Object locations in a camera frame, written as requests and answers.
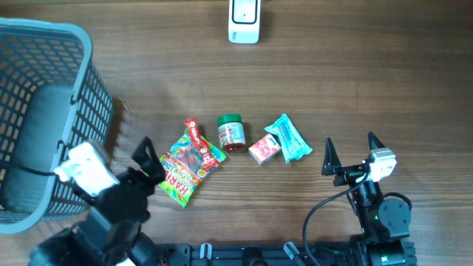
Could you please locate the black right camera cable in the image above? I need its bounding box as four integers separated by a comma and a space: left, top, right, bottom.
302, 171, 370, 256

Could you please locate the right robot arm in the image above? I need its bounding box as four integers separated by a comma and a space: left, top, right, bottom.
321, 132, 412, 265

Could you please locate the red Nescafe coffee stick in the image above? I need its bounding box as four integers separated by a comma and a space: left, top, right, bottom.
184, 118, 220, 170

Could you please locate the teal tissue packet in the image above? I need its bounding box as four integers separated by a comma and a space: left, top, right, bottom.
265, 114, 313, 164

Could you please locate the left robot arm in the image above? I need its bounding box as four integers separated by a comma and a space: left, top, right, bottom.
30, 137, 166, 265

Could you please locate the white barcode scanner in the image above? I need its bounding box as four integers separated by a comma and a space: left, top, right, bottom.
228, 0, 262, 44

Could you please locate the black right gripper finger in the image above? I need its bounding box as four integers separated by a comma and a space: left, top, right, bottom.
368, 132, 385, 150
321, 137, 342, 176

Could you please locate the Haribo gummy candy bag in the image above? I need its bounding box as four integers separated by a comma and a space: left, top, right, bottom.
159, 129, 227, 208

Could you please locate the small red juice box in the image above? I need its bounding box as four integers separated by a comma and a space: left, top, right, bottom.
248, 134, 282, 165

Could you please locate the black mounting rail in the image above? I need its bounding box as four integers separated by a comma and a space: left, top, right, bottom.
161, 242, 418, 266

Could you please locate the green lidded jar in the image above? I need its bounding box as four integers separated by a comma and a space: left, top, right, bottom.
217, 114, 246, 152

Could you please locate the grey plastic shopping basket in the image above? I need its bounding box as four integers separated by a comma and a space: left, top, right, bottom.
1, 18, 114, 234

